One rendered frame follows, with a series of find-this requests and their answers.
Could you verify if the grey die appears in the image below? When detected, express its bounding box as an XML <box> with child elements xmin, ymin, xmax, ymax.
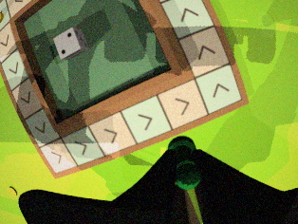
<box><xmin>53</xmin><ymin>27</ymin><xmax>89</xmax><ymax>60</ymax></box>

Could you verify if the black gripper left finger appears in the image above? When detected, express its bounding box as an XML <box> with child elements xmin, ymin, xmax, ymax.
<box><xmin>18</xmin><ymin>150</ymin><xmax>178</xmax><ymax>224</ymax></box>

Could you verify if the green game pawn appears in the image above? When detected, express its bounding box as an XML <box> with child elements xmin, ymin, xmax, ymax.
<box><xmin>168</xmin><ymin>136</ymin><xmax>201</xmax><ymax>189</ymax></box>

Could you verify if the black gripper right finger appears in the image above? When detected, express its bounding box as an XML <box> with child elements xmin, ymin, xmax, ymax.
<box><xmin>194</xmin><ymin>149</ymin><xmax>298</xmax><ymax>224</ymax></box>

